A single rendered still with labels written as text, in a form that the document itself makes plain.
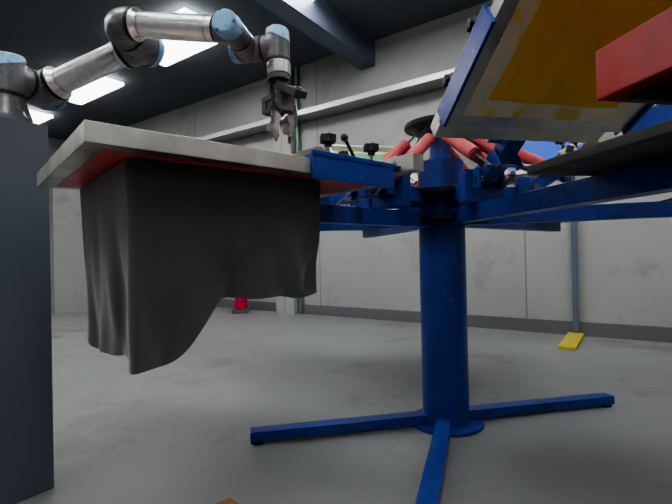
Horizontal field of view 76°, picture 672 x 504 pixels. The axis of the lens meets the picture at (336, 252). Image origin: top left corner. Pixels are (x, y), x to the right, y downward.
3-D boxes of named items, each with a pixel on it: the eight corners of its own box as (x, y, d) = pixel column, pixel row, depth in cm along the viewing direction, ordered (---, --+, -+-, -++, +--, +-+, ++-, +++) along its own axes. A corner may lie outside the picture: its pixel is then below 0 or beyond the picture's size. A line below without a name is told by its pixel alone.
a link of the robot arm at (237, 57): (221, 28, 132) (255, 24, 130) (236, 45, 143) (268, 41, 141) (222, 53, 132) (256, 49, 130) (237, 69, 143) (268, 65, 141)
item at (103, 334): (131, 379, 83) (127, 156, 83) (81, 345, 116) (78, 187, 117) (148, 375, 85) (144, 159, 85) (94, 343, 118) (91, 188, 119)
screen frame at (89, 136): (84, 141, 72) (84, 119, 72) (36, 187, 116) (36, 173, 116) (392, 184, 124) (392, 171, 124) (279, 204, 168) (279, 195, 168)
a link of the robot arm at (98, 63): (2, 72, 147) (137, 7, 138) (40, 89, 162) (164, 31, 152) (11, 105, 147) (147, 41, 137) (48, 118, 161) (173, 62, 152)
